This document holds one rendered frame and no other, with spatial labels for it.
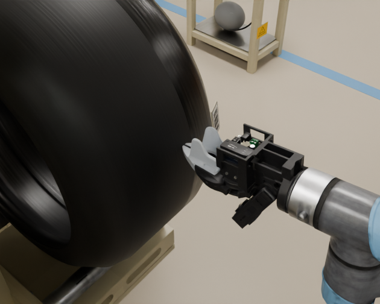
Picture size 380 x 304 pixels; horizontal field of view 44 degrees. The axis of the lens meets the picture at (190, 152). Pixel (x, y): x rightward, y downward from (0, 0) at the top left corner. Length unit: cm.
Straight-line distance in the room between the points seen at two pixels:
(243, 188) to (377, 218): 19
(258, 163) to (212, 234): 159
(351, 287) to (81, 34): 51
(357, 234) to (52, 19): 50
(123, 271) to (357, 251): 60
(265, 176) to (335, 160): 202
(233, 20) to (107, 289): 253
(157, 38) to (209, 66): 256
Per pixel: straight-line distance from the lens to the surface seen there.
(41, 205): 119
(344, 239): 64
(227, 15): 335
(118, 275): 110
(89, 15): 74
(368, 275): 68
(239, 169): 67
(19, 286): 103
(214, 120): 86
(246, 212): 73
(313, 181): 65
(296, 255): 223
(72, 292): 104
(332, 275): 70
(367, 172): 268
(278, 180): 67
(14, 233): 131
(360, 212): 62
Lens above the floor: 178
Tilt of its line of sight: 43 degrees down
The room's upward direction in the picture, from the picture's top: straight up
